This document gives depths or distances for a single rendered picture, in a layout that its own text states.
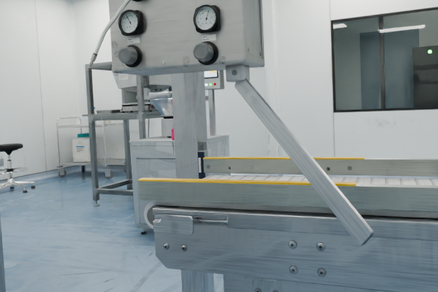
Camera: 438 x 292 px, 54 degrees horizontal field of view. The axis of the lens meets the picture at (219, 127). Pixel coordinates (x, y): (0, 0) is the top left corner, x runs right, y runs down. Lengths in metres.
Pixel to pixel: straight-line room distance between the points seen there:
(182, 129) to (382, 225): 0.53
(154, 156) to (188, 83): 2.42
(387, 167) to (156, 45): 0.49
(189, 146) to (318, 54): 4.84
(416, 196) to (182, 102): 0.56
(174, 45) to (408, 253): 0.43
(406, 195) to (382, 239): 0.07
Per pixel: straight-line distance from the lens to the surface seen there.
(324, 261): 0.65
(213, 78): 3.52
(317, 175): 0.54
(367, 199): 0.62
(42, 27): 7.46
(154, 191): 0.71
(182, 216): 0.70
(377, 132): 5.62
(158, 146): 3.35
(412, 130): 5.59
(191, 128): 0.98
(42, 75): 7.32
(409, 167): 0.89
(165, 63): 0.65
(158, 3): 0.67
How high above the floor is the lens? 1.01
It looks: 3 degrees down
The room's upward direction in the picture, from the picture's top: 3 degrees counter-clockwise
